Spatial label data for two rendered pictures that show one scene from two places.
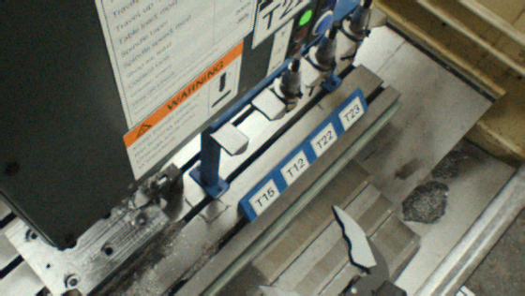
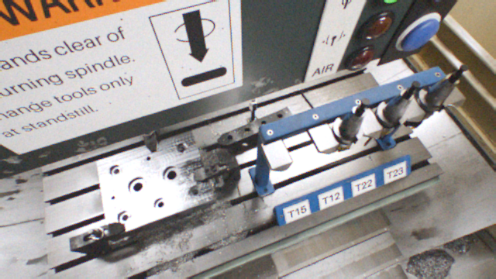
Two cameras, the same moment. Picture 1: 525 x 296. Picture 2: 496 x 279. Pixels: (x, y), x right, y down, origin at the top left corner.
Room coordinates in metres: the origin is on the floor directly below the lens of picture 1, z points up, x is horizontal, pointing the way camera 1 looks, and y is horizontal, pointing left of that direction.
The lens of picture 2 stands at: (0.19, -0.10, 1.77)
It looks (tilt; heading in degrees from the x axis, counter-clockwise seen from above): 63 degrees down; 23
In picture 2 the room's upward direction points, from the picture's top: straight up
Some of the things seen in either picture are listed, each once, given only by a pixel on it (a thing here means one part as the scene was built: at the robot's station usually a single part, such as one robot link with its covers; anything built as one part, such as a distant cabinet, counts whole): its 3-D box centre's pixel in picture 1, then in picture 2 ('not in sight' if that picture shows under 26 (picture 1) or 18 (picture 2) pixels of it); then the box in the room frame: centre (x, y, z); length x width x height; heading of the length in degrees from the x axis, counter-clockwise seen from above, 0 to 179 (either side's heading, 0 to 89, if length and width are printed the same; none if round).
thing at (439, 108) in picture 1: (287, 96); (348, 142); (0.81, -0.28, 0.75); 0.89 x 0.70 x 0.26; 43
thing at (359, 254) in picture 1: (349, 240); not in sight; (0.18, -0.21, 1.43); 0.09 x 0.03 x 0.06; 9
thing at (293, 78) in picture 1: (292, 76); (353, 120); (0.55, -0.19, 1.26); 0.04 x 0.04 x 0.07
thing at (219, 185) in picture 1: (210, 155); (263, 163); (0.48, -0.03, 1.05); 0.10 x 0.05 x 0.30; 43
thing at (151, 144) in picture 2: not in sight; (150, 136); (0.46, 0.33, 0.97); 0.13 x 0.03 x 0.15; 43
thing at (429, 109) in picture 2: (356, 28); (430, 101); (0.70, -0.35, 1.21); 0.06 x 0.06 x 0.03
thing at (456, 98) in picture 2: (371, 15); (449, 94); (0.74, -0.39, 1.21); 0.07 x 0.05 x 0.01; 43
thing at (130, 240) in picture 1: (89, 229); (156, 182); (0.34, 0.25, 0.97); 0.29 x 0.23 x 0.05; 133
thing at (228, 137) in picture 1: (232, 140); (277, 156); (0.44, -0.07, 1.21); 0.07 x 0.05 x 0.01; 43
